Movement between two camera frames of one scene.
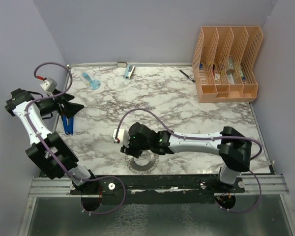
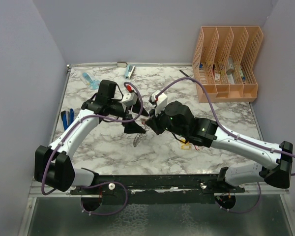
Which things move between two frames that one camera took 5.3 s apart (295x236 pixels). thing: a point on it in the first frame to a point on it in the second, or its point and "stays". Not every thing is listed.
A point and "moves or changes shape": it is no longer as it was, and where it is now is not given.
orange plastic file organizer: (221, 65) stays
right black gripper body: (135, 148) to (163, 123)
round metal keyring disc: (146, 162) moves or changes shape
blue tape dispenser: (93, 84) stays
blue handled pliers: (69, 129) stays
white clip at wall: (122, 64) stays
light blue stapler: (129, 71) stays
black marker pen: (187, 76) stays
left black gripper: (70, 108) to (132, 127)
